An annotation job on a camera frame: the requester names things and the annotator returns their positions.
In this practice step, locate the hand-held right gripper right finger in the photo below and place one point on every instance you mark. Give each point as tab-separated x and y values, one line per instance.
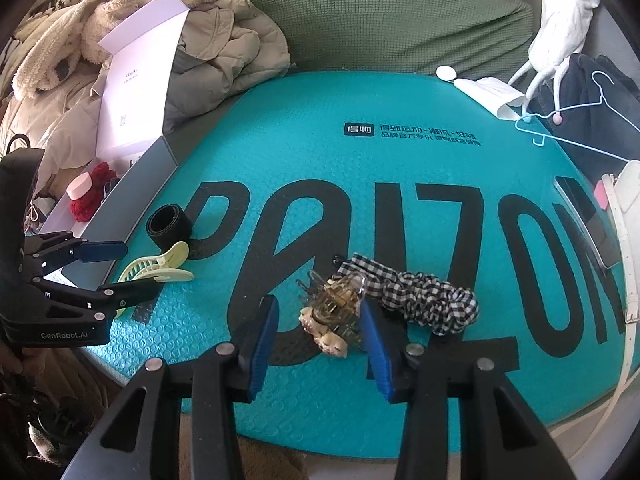
377	355

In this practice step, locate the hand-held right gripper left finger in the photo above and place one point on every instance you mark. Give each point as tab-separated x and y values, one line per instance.
262	345

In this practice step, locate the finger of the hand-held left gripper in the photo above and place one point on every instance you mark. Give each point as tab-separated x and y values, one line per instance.
105	251
135	292

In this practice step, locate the yellow hair claw clip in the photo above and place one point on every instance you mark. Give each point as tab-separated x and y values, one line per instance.
170	260

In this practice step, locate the red fluffy scrunchie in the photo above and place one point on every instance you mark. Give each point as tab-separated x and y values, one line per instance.
82	207

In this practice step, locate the gold shell hair claw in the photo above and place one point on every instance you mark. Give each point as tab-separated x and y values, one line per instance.
330	305

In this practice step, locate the pink round jar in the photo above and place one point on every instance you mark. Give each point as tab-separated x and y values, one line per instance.
80	186

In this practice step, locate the black elastic hair band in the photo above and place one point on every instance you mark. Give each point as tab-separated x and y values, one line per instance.
177	230

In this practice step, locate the black white checked scrunchie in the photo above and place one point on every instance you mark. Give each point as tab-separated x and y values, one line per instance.
430	300

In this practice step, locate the white gift box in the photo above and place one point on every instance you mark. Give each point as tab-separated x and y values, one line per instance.
135	85

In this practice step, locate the teal bubble mailer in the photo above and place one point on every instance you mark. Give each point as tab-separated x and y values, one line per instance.
400	170

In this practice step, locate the cream fleece coat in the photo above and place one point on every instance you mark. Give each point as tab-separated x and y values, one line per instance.
75	25

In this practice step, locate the khaki puffer jacket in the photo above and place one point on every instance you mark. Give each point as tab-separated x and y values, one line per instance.
225	45

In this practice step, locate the black phone in clear case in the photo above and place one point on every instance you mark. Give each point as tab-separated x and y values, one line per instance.
590	225

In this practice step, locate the pink card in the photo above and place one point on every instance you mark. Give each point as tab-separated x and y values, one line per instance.
600	195

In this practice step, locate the white folded packet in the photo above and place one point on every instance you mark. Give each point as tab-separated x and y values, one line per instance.
490	95

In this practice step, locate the small white round object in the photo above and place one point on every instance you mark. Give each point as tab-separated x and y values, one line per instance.
446	72

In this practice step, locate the white leather backpack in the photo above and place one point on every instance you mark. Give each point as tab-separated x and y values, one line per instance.
631	185

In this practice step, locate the dark navy garment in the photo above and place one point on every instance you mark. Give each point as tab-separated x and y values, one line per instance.
600	125

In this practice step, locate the light blue clothes hanger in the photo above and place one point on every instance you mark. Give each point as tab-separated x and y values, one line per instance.
608	95

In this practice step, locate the white hoodie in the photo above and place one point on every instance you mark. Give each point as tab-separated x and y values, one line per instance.
560	15

